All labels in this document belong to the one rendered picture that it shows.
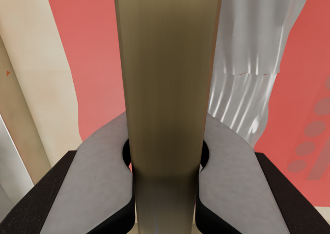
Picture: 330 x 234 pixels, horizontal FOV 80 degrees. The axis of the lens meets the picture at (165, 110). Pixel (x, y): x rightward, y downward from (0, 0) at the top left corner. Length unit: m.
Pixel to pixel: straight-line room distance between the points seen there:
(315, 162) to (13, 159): 0.35
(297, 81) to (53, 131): 0.27
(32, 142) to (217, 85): 0.21
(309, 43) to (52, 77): 0.24
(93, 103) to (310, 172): 0.28
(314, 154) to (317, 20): 0.16
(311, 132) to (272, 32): 0.13
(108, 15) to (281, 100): 0.19
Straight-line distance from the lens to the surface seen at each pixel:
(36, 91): 0.24
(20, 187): 0.29
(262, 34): 0.20
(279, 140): 0.27
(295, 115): 0.26
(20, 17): 0.22
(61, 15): 0.21
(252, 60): 0.20
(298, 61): 0.23
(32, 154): 0.27
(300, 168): 0.32
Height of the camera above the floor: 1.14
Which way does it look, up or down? 60 degrees down
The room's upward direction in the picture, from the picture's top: 179 degrees counter-clockwise
